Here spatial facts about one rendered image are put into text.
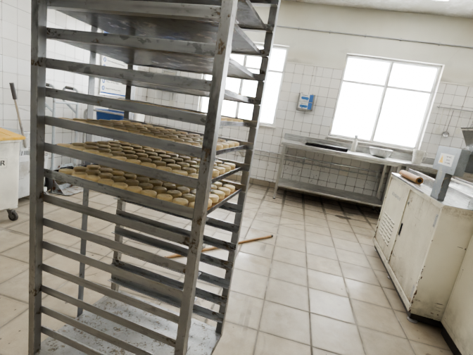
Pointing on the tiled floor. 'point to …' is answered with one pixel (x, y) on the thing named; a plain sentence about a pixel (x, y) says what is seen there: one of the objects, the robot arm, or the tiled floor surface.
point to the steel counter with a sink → (398, 160)
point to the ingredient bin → (9, 171)
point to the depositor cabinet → (421, 246)
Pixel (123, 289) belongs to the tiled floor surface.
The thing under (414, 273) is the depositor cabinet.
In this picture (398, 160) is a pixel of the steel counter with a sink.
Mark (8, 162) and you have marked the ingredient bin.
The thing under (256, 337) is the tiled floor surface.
